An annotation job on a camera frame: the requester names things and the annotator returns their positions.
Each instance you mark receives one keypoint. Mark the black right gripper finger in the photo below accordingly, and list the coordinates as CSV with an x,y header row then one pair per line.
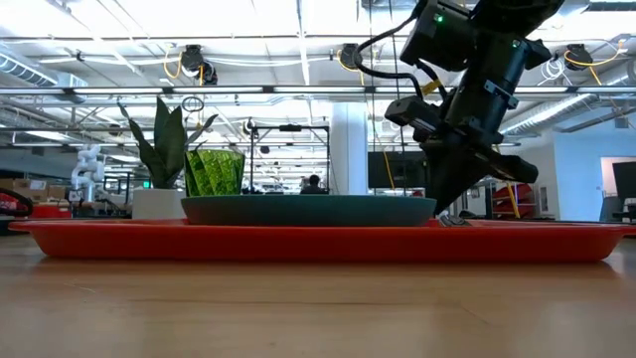
x,y
469,171
439,174

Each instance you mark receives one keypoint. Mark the teal round plate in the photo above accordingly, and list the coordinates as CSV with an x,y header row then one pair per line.
x,y
308,211

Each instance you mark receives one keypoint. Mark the red plastic tray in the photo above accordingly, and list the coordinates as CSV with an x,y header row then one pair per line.
x,y
298,246

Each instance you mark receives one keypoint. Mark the green faceted glass cup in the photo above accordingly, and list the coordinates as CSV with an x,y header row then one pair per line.
x,y
216,174

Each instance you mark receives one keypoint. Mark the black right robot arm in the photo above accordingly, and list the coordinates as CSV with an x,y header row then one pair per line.
x,y
442,40

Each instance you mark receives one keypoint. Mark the black monitor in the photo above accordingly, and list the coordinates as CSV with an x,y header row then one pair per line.
x,y
392,171

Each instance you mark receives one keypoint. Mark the shelf with red bins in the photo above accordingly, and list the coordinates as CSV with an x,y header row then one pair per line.
x,y
524,196

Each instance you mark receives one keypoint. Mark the white building column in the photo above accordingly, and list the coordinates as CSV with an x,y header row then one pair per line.
x,y
348,149

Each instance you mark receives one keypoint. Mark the person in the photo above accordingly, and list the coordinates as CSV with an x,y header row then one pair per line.
x,y
314,186

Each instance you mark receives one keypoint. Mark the long ceiling light strip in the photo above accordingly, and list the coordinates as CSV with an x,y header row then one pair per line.
x,y
223,90

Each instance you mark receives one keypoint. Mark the green snake plant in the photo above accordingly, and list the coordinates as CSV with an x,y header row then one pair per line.
x,y
166,139

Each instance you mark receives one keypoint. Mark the white plant pot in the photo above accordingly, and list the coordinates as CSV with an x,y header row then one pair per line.
x,y
156,204

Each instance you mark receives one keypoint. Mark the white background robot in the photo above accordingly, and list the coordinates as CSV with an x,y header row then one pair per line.
x,y
88,169

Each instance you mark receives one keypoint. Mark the red bin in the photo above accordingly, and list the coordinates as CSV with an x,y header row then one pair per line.
x,y
52,213

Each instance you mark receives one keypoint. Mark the cardboard boxes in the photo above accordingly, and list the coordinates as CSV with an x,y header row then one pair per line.
x,y
30,189

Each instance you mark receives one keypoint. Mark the red object with black loop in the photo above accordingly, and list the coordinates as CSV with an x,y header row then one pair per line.
x,y
10,205

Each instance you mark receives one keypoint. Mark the silver ceiling duct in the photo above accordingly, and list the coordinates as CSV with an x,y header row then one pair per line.
x,y
546,117
30,72

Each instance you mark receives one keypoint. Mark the black background rig frame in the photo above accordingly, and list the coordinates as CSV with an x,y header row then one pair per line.
x,y
290,127

